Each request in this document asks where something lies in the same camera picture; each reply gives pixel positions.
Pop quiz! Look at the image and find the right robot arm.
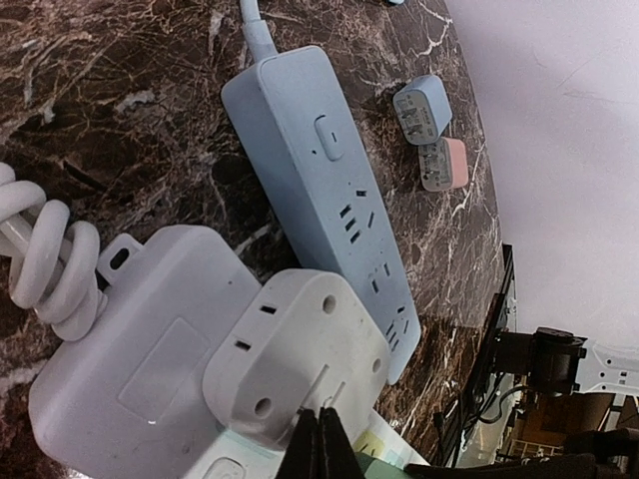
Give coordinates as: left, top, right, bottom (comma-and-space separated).
404, 327, 638, 478

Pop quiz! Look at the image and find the white long power strip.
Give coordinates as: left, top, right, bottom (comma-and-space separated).
1, 165, 409, 478

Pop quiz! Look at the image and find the blue charger plug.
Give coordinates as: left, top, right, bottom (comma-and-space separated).
392, 75, 452, 146

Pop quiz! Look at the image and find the pink charger plug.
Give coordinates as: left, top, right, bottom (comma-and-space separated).
418, 137, 469, 193

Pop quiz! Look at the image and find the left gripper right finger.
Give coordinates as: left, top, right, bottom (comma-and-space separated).
319, 408, 362, 479

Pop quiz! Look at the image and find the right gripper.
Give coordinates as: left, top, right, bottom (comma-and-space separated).
404, 428, 638, 479

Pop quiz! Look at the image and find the blue power strip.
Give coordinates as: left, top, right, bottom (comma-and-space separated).
221, 1, 420, 384

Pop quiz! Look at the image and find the green charger plug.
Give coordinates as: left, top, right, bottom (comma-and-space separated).
354, 447, 428, 479

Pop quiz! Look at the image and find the white square adapter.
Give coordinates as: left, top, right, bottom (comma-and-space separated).
203, 269, 390, 450

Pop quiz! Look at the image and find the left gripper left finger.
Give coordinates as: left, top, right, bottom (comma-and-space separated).
275, 409, 320, 479

